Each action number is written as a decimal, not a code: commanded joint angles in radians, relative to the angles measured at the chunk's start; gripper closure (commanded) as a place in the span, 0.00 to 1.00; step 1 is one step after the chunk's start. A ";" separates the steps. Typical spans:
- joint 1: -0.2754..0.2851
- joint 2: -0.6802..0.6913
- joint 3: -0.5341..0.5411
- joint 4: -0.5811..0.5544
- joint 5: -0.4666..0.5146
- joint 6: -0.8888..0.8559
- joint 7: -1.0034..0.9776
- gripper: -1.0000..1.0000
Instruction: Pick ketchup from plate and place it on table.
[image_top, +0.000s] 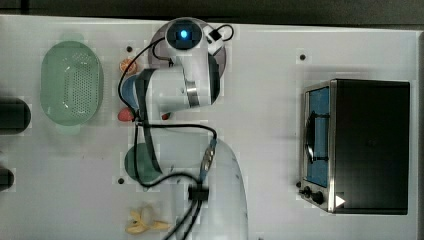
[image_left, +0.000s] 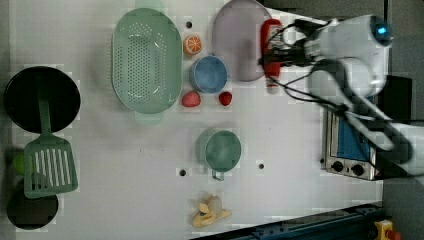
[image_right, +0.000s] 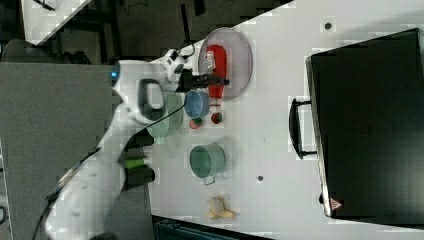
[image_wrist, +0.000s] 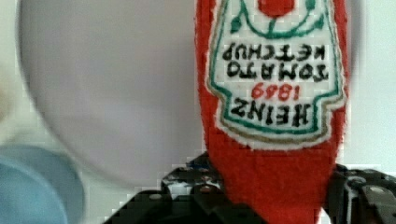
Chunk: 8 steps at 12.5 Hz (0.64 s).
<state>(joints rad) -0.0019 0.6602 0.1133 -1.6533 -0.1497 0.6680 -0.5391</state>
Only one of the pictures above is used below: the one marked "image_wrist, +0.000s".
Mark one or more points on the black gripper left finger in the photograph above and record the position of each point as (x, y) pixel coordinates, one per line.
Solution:
(190, 194)

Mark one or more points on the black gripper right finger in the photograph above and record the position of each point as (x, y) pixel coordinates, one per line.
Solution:
(360, 197)

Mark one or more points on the red plush ketchup bottle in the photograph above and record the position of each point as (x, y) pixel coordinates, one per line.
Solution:
(272, 83)

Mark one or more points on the lavender round plate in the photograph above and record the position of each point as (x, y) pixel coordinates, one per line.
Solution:
(116, 82)

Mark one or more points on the blue bowl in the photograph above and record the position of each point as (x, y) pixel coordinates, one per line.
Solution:
(39, 187)

